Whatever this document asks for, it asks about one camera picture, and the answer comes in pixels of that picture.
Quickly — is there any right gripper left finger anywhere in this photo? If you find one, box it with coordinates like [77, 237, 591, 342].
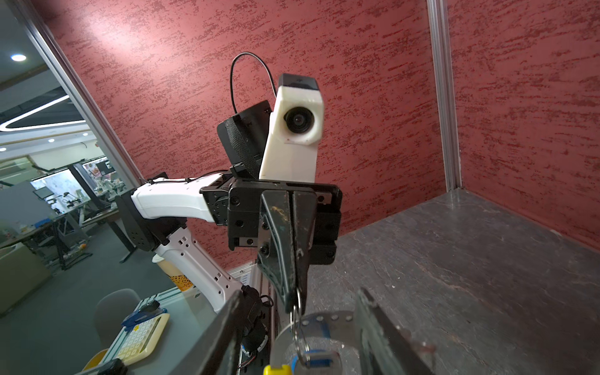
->
[170, 291, 244, 374]

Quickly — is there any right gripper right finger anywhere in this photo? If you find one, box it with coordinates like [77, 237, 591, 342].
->
[354, 288, 432, 374]

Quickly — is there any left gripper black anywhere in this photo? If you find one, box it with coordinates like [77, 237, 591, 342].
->
[227, 179, 342, 314]

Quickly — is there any yellow capped key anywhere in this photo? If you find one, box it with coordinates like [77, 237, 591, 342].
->
[262, 365, 293, 375]

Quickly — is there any metal keyring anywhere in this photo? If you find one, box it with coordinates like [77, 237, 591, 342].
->
[269, 287, 437, 375]

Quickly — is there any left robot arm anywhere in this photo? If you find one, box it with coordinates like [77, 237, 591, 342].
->
[117, 101, 343, 356]

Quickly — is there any blue stapler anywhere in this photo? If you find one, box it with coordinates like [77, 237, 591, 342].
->
[121, 300, 167, 331]

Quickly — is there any cream calculator keyboard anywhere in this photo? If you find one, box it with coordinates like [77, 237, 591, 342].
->
[116, 312, 170, 366]

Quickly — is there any paper coffee cup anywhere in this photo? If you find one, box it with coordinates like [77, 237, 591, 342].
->
[152, 254, 195, 292]

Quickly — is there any grey office chair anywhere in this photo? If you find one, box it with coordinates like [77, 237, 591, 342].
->
[93, 288, 141, 348]

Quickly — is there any beige sofa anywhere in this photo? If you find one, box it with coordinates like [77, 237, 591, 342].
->
[1, 243, 52, 315]

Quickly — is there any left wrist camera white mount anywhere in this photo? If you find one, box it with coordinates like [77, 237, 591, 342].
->
[259, 73, 324, 183]

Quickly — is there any left aluminium corner post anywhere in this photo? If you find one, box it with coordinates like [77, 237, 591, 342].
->
[7, 1, 144, 188]

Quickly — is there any aluminium corner post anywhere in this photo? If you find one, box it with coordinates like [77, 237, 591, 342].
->
[7, 1, 144, 188]
[427, 0, 463, 192]

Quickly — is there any right aluminium corner post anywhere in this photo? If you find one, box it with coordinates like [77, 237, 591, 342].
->
[427, 0, 463, 192]

